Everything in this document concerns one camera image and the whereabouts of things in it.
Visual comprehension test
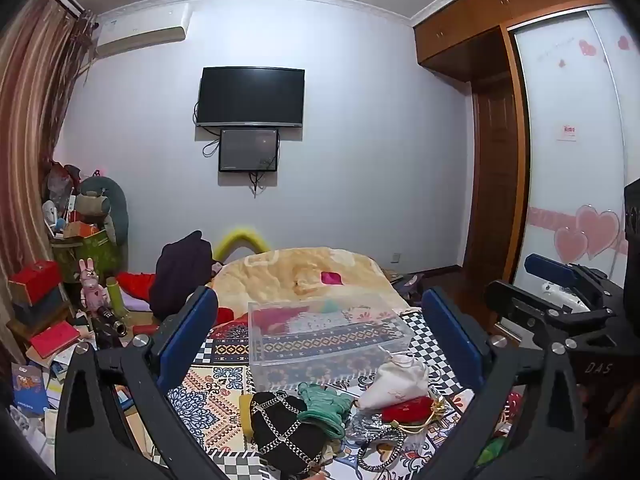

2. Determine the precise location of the white heart-print sliding door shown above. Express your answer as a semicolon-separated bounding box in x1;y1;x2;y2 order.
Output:
510;7;640;286

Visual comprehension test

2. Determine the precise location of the red velvet pouch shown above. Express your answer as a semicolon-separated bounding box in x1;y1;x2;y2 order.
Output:
382;396;434;423

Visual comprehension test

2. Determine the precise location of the green knitted cloth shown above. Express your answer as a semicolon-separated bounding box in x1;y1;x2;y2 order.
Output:
298;382;356;438

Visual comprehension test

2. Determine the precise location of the clear plastic box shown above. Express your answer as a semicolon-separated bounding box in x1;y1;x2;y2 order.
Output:
248;291;416;393

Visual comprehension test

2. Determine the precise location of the red book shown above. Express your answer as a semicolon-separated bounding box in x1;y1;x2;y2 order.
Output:
30;321;81;359

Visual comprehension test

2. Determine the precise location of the brown wooden door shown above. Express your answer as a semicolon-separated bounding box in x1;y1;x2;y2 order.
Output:
470;72;521;273

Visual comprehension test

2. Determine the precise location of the blue packet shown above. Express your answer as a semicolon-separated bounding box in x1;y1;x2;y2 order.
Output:
11;362;51;416

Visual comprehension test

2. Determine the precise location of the green cylinder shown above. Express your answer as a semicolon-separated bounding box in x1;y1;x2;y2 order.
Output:
105;276;128;318

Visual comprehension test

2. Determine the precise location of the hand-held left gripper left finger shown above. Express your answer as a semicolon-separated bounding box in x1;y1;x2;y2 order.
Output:
54;285;226;480

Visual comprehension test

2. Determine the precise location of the pink rabbit toy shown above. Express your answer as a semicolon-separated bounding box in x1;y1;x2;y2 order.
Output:
80;258;107;313

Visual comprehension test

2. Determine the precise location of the yellow foam arch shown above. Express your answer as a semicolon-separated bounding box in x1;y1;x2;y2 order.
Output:
215;227;268;263

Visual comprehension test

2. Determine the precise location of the red cloth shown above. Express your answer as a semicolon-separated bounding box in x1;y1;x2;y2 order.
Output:
117;272;158;301

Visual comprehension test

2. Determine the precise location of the small black monitor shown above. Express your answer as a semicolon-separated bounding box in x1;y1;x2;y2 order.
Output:
218;128;279;173

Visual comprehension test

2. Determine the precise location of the silver sequin pouch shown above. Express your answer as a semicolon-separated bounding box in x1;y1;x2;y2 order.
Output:
345;412;401;443

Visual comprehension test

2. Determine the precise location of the red box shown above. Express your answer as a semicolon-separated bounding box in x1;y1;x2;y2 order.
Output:
9;260;63;306

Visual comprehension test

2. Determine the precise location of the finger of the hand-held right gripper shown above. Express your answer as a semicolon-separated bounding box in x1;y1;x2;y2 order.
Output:
484;280;621;356
524;253;626;301

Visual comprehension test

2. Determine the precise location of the white air conditioner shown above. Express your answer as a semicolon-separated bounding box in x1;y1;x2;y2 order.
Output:
95;4;193;59

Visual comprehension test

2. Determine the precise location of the white drawstring pouch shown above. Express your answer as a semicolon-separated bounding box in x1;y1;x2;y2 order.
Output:
357;353;431;409

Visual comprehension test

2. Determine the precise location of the black metal tube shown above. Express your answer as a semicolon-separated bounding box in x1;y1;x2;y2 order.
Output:
95;305;128;348

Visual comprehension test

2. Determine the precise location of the white plastic object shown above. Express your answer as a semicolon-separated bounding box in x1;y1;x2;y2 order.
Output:
539;282;592;312

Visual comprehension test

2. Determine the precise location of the braided cord bracelet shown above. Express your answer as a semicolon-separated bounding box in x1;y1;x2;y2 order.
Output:
356;425;407;471

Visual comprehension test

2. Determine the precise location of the grey plush toy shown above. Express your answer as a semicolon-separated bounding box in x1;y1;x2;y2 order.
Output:
80;176;129;246

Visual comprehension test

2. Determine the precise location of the black pouch with chain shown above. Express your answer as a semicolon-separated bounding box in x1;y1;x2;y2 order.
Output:
250;391;333;476

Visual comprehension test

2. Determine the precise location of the wooden wardrobe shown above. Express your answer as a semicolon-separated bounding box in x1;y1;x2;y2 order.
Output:
414;0;640;291

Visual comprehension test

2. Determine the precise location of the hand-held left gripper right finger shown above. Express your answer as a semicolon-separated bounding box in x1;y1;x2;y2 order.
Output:
421;286;587;480

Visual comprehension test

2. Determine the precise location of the green cardboard box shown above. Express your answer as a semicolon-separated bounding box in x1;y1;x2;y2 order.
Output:
52;232;123;281

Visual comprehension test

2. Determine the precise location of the black wall television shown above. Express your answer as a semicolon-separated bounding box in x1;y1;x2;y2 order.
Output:
196;66;306;128

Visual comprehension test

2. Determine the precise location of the striped brown curtain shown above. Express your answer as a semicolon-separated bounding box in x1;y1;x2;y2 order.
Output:
0;0;96;361

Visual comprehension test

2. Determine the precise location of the patterned patchwork blanket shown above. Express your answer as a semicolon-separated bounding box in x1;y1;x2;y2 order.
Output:
150;305;501;480

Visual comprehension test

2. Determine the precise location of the beige fleece blanket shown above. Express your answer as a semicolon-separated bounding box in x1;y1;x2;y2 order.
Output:
210;247;408;321

